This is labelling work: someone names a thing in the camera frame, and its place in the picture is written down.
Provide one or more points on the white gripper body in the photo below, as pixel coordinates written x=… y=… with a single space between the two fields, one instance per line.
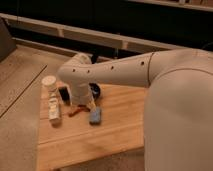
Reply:
x=81 y=94

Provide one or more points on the dark round bowl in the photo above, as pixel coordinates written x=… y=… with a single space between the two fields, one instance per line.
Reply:
x=96 y=91

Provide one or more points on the red marker pen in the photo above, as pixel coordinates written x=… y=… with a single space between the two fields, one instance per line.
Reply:
x=77 y=109

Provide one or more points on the dark chair corner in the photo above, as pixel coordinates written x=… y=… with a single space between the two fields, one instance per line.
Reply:
x=7 y=44

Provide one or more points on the white plastic bottle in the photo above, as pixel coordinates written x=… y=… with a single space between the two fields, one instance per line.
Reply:
x=49 y=83

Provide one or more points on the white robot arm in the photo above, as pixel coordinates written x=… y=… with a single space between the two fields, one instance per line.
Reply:
x=178 y=109

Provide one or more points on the black eraser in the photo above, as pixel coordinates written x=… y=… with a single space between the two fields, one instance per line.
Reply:
x=64 y=95

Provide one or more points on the blue sponge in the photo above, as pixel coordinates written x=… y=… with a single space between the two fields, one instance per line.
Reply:
x=95 y=116

